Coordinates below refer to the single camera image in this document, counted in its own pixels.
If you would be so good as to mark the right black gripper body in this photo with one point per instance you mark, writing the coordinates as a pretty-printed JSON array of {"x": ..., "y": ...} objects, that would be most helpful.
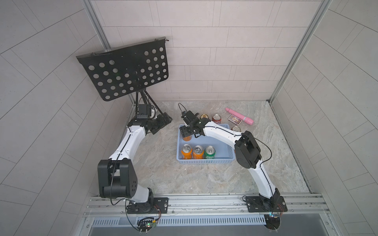
[{"x": 188, "y": 129}]

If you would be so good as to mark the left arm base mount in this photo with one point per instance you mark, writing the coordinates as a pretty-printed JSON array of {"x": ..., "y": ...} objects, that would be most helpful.
[{"x": 151, "y": 207}]

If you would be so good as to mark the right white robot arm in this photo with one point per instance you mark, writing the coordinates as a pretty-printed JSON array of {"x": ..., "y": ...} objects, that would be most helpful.
[{"x": 247, "y": 153}]

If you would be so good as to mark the green white beer can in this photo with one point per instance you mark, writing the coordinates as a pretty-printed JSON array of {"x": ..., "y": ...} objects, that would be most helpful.
[{"x": 204, "y": 116}]

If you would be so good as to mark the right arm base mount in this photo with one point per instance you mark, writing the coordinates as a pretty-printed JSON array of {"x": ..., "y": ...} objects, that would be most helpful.
[{"x": 262, "y": 204}]

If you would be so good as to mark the green soda can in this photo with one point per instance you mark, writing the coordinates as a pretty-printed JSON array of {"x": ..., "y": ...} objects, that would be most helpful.
[{"x": 209, "y": 152}]

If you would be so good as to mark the circuit board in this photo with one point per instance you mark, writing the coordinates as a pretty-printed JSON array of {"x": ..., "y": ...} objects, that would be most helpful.
[
  {"x": 146, "y": 224},
  {"x": 272, "y": 222}
]

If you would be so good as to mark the aluminium mounting rail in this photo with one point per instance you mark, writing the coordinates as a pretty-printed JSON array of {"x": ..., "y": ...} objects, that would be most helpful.
[{"x": 238, "y": 204}]

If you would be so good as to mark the pink cylindrical tube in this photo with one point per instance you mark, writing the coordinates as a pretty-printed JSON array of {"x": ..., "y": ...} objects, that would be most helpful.
[{"x": 244, "y": 118}]

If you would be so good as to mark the orange can back left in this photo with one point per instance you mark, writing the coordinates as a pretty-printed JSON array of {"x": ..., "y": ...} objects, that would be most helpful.
[{"x": 188, "y": 138}]

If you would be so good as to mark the orange can front left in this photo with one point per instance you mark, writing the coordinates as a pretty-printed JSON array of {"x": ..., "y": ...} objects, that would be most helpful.
[{"x": 187, "y": 152}]

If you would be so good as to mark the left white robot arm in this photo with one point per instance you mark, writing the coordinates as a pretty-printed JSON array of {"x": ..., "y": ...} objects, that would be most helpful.
[{"x": 116, "y": 176}]

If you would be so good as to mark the left circuit board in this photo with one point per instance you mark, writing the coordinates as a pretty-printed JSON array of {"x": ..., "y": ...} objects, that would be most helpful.
[{"x": 146, "y": 224}]

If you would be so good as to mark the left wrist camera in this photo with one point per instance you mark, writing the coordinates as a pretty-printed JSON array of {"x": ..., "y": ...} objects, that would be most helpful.
[{"x": 146, "y": 111}]

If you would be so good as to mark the small purple card box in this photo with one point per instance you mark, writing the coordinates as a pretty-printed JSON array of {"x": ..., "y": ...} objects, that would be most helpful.
[{"x": 235, "y": 120}]

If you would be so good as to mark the black perforated music stand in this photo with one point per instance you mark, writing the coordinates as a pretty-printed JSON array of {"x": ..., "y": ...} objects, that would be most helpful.
[{"x": 129, "y": 69}]

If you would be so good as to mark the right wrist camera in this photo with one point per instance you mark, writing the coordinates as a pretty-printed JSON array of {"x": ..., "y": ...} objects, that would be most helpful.
[{"x": 189, "y": 117}]

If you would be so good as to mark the right circuit board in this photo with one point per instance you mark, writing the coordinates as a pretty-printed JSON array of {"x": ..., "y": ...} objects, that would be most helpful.
[{"x": 272, "y": 222}]

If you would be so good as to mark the light blue plastic basket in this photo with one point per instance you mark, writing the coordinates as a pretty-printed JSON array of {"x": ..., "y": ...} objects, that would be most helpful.
[{"x": 224, "y": 153}]

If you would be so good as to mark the orange can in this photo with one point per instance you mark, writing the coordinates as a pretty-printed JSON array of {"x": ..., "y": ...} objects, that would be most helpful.
[
  {"x": 198, "y": 152},
  {"x": 188, "y": 138},
  {"x": 187, "y": 152}
]

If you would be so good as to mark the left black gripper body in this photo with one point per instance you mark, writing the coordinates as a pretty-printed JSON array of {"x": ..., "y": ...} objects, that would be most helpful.
[{"x": 157, "y": 123}]

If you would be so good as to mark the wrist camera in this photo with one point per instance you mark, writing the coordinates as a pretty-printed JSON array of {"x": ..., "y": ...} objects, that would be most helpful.
[
  {"x": 189, "y": 117},
  {"x": 146, "y": 111}
]

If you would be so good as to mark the red cola can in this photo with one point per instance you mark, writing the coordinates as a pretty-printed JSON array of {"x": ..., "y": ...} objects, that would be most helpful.
[{"x": 216, "y": 118}]

